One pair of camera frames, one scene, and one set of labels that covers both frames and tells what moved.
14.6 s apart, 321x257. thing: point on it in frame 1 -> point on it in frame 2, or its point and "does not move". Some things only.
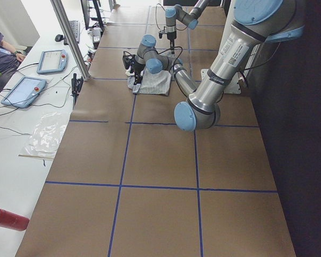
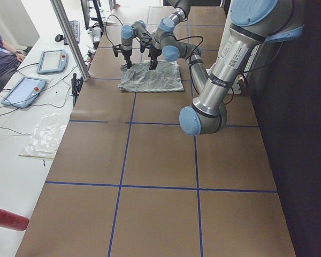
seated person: (4, 60) does not move
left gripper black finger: (138, 78) -> (153, 63)
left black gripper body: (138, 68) -> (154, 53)
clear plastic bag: (46, 135) does not move
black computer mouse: (59, 37) does not move
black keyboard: (75, 27) does not move
